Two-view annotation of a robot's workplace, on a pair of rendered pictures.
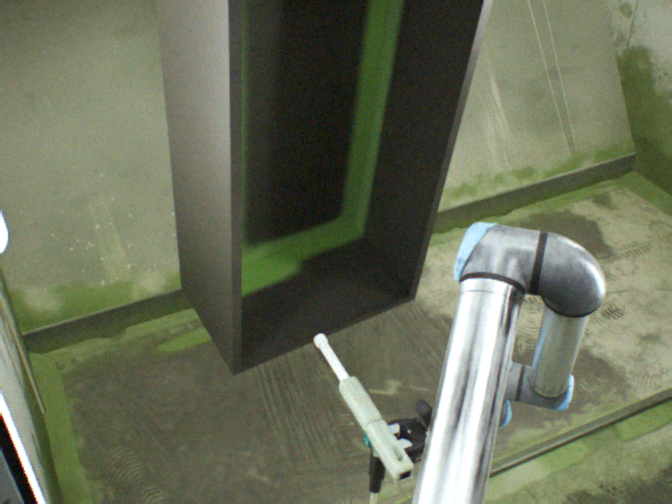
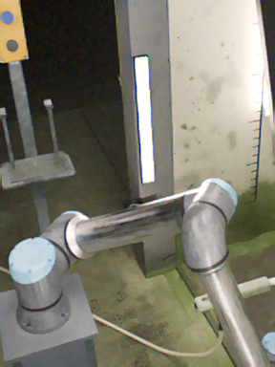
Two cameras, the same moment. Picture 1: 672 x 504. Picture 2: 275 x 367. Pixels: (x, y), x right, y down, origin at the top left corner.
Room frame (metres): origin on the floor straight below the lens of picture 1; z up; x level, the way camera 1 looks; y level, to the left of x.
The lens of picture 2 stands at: (1.08, -1.40, 1.90)
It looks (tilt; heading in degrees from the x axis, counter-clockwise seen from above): 28 degrees down; 97
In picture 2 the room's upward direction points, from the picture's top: 3 degrees counter-clockwise
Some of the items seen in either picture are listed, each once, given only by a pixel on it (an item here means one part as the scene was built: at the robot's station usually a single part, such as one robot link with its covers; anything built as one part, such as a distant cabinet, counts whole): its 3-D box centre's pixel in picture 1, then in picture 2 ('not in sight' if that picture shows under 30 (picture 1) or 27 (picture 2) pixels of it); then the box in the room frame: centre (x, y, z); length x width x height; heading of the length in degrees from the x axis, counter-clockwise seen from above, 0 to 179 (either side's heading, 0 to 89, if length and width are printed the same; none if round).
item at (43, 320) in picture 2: not in sight; (42, 302); (0.56, -0.29, 0.69); 0.19 x 0.19 x 0.10
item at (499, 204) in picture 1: (372, 243); not in sight; (2.55, -0.15, 0.11); 2.70 x 0.02 x 0.13; 115
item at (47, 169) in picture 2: not in sight; (31, 139); (0.36, 0.41, 0.95); 0.26 x 0.15 x 0.32; 25
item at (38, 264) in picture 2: not in sight; (36, 270); (0.57, -0.28, 0.83); 0.17 x 0.15 x 0.18; 71
